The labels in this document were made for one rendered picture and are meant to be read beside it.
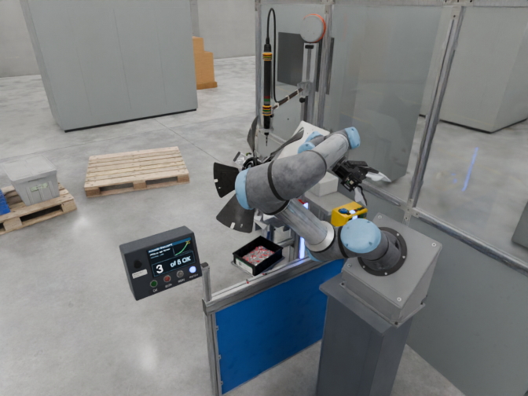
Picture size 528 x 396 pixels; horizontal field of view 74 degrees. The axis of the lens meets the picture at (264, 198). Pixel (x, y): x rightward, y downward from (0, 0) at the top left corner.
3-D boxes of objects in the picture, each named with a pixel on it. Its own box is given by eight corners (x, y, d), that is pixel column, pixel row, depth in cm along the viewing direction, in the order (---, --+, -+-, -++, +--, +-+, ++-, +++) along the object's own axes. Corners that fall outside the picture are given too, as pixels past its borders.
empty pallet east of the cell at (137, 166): (179, 155, 531) (177, 146, 524) (190, 183, 449) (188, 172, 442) (91, 165, 495) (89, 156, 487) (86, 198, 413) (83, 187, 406)
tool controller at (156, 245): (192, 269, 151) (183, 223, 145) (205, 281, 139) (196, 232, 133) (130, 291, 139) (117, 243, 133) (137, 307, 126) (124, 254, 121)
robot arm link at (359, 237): (390, 258, 121) (375, 247, 111) (352, 262, 128) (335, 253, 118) (386, 225, 126) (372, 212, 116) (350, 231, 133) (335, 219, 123)
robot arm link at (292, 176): (302, 154, 85) (354, 118, 125) (265, 166, 91) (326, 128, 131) (319, 197, 87) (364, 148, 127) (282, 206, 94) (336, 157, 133)
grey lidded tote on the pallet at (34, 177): (50, 179, 425) (41, 153, 409) (66, 196, 386) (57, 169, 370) (9, 189, 400) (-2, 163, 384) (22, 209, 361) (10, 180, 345)
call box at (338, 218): (351, 217, 198) (353, 200, 193) (364, 225, 191) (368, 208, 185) (330, 225, 191) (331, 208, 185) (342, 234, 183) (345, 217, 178)
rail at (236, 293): (348, 248, 204) (350, 236, 200) (353, 251, 201) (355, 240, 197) (203, 310, 162) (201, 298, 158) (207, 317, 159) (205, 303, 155)
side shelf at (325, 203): (320, 185, 263) (320, 181, 262) (355, 206, 237) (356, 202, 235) (294, 192, 252) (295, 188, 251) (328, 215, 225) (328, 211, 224)
